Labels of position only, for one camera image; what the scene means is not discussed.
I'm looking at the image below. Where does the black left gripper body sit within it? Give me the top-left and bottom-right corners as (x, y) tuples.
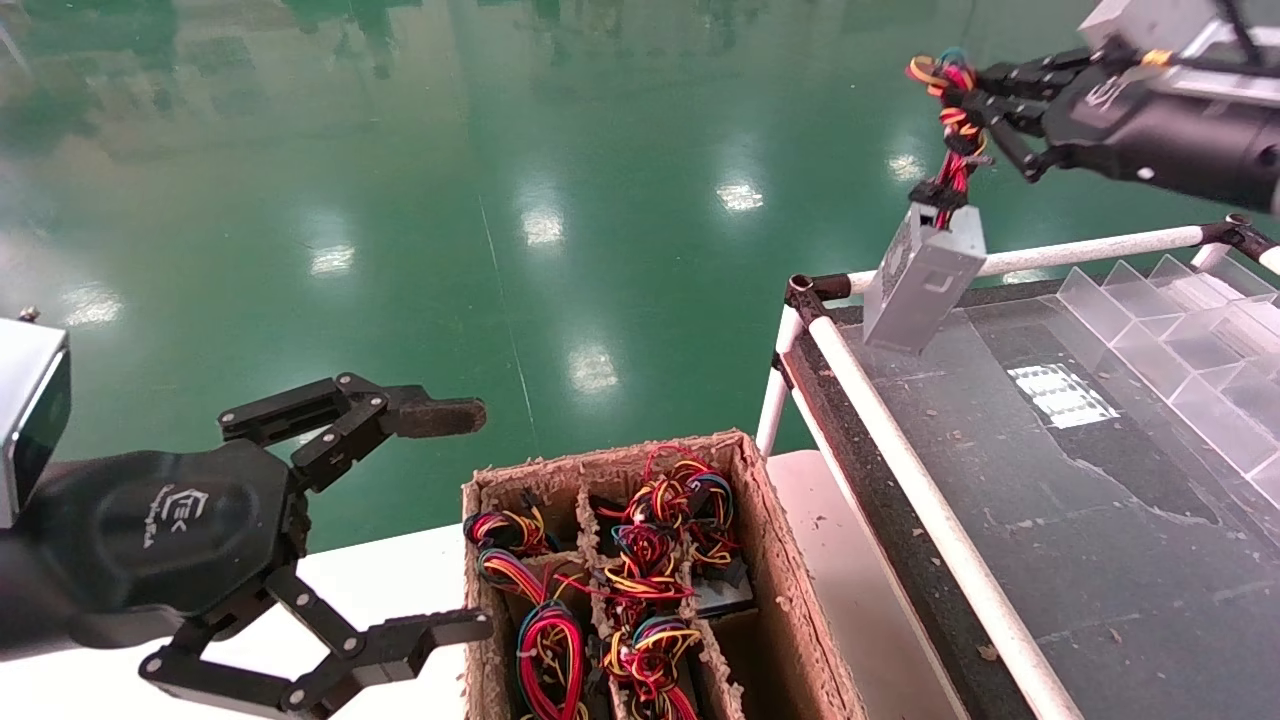
(20, 440), (306, 646)

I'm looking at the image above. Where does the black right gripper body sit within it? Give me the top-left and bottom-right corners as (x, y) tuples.
(1040, 65), (1201, 183)

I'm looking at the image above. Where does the silver power supply with wires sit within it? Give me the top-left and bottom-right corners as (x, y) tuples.
(862, 48), (996, 358)

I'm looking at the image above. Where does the silver power supply case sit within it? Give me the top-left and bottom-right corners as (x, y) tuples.
(690, 558), (754, 616)

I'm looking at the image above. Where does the clear acrylic divider tray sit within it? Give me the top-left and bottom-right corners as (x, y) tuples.
(840, 255), (1280, 720)

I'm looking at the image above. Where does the brown divided cardboard box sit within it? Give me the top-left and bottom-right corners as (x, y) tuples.
(460, 430), (871, 720)

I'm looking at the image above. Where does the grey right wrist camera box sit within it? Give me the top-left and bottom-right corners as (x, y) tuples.
(1078, 0), (1280, 76)

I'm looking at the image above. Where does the white pipe frame table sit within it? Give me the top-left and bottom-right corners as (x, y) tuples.
(755, 213), (1280, 720)

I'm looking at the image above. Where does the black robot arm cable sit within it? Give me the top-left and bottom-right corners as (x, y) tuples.
(1212, 0), (1256, 46)

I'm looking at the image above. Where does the red black wire bundle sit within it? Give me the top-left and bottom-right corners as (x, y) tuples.
(480, 550), (591, 720)

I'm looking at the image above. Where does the multicolour power supply wire bundle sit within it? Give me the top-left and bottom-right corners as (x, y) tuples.
(590, 525), (696, 606)
(468, 508), (556, 561)
(598, 612), (706, 720)
(598, 445), (739, 566)

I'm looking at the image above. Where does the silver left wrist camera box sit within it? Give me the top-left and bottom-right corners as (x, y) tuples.
(0, 308), (73, 529)

